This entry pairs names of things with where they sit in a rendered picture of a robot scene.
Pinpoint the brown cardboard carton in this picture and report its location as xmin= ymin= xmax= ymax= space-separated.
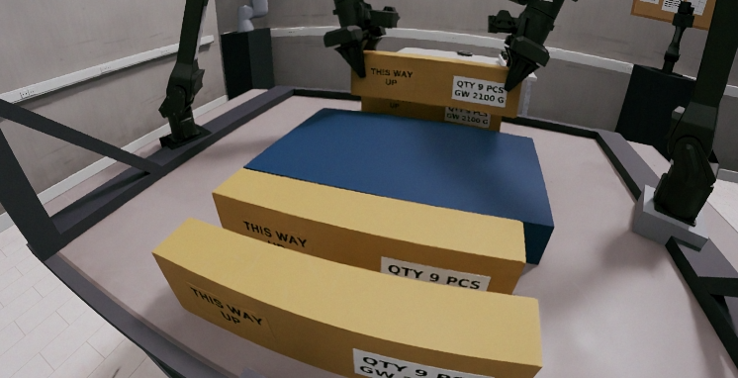
xmin=151 ymin=218 xmax=543 ymax=378
xmin=212 ymin=168 xmax=526 ymax=295
xmin=361 ymin=96 xmax=502 ymax=132
xmin=351 ymin=50 xmax=522 ymax=118

